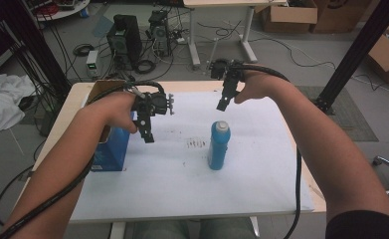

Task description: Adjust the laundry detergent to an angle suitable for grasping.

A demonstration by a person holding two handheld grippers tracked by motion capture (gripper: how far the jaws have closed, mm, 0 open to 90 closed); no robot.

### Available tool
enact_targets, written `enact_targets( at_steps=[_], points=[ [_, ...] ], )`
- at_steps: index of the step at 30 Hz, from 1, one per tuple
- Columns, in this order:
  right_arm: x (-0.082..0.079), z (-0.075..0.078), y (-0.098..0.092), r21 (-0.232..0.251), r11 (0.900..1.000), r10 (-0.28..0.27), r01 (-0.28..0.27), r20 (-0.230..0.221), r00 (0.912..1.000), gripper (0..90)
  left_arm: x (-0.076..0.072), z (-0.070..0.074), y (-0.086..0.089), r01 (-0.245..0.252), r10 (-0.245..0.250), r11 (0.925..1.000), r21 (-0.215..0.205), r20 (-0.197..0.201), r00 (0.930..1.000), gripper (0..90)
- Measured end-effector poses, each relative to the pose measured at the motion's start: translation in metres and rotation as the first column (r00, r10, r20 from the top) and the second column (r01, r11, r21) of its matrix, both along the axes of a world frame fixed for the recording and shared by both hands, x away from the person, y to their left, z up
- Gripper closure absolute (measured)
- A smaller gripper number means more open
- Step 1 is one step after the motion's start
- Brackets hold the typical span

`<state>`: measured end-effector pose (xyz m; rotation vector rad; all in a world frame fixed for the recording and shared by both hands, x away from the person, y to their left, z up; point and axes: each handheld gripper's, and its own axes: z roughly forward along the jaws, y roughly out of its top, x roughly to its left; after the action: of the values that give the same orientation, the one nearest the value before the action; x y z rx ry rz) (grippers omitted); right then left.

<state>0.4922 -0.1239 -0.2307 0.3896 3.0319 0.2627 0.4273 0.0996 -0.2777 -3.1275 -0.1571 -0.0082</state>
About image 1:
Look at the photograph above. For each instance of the grey floor mat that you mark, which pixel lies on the grey floor mat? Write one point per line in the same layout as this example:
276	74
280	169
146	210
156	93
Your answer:
354	116

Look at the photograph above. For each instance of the open blue cardboard box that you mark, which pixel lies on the open blue cardboard box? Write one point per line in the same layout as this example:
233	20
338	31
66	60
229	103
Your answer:
113	152

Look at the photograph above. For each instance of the black computer tower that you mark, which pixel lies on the black computer tower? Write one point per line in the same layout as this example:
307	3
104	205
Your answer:
125	40

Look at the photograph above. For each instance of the white power strip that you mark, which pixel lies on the white power strip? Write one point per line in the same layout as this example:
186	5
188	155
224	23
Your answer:
180	40

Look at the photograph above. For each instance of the black metal stand post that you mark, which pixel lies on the black metal stand post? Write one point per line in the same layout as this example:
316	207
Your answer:
39	46
357	49

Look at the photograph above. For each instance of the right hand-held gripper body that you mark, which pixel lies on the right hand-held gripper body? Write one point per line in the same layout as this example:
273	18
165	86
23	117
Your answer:
230	73

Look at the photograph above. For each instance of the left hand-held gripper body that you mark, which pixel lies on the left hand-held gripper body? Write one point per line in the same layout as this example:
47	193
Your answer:
149	104

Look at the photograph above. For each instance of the person's black sleeve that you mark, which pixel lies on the person's black sleeve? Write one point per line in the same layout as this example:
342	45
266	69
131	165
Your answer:
364	225

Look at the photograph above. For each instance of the white table mat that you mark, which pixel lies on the white table mat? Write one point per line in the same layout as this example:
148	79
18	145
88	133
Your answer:
182	192

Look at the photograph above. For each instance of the white-legged desk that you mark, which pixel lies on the white-legged desk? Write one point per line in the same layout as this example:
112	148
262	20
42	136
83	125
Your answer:
195	36

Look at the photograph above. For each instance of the round white table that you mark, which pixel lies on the round white table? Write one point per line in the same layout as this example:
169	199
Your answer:
66	11

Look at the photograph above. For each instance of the white power supply unit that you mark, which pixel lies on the white power supply unit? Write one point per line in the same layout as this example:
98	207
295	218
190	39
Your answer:
92	63

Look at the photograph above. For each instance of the light wooden table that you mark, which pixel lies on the light wooden table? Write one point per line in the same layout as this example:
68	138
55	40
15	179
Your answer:
188	85

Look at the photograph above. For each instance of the white crumpled cloth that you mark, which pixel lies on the white crumpled cloth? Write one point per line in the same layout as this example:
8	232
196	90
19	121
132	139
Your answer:
3	99

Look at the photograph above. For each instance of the person's right hand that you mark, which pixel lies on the person's right hand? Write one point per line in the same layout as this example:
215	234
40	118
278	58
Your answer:
260	86

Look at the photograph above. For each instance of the open-frame computer case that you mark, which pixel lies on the open-frame computer case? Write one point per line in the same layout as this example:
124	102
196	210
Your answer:
159	31

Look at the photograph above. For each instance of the blue plastic bottle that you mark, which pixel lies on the blue plastic bottle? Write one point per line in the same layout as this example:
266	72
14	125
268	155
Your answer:
218	146

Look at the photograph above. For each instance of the person's left hand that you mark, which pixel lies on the person's left hand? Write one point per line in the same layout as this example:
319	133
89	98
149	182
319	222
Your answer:
117	109

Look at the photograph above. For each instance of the open brown cardboard box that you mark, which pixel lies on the open brown cardboard box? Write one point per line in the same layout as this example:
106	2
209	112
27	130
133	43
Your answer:
386	56

